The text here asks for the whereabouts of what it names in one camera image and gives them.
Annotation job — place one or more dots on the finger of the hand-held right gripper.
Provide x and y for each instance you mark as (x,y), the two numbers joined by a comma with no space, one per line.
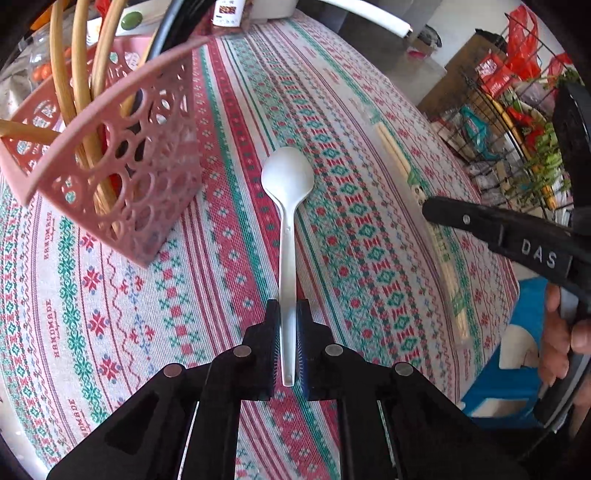
(508,240)

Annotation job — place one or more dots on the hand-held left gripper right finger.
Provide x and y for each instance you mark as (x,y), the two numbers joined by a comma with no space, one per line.
(301,350)

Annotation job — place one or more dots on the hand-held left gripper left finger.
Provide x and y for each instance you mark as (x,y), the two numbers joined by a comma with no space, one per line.
(274,350)

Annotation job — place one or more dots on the disposable chopsticks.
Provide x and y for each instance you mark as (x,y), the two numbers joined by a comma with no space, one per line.
(447,263)

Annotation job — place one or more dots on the white plastic spoon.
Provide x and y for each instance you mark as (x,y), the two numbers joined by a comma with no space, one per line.
(286,184)

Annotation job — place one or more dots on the pink perforated utensil holder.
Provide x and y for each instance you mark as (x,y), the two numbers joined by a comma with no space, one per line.
(152,152)

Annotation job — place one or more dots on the bamboo chopstick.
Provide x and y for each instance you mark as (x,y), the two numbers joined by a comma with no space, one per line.
(77,55)
(27,129)
(56,64)
(106,50)

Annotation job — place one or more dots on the black chopstick with gold band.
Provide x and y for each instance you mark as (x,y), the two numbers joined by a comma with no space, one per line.
(178,21)
(159,32)

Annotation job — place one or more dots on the red plastic spoon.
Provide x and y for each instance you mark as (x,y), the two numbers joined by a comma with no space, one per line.
(104,7)

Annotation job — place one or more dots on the person's right hand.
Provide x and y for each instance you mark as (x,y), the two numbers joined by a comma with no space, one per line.
(554,341)

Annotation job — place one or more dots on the green leafy vegetables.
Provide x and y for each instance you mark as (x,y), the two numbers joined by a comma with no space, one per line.
(549,157)

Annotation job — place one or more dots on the blue plastic stool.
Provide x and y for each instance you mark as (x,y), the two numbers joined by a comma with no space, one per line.
(526,300)

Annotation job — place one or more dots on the blue snack packet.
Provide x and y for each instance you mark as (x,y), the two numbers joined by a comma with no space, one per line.
(475,134)

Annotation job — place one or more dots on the red green patterned tablecloth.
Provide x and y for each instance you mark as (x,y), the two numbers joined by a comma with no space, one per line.
(369,230)

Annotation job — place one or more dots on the red snack packet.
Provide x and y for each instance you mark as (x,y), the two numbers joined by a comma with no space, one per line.
(494,74)

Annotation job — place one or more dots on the red plastic bag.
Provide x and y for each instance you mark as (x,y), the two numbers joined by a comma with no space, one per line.
(526,46)

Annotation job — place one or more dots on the brown cardboard box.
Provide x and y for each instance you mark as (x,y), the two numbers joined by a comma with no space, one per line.
(457,69)

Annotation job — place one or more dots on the green lime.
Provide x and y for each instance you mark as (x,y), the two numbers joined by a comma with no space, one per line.
(131,21)

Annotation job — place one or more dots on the small red tomato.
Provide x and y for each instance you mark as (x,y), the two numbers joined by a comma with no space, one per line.
(69,53)
(45,72)

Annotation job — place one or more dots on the clear glass jar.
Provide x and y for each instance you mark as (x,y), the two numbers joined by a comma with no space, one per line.
(34,53)

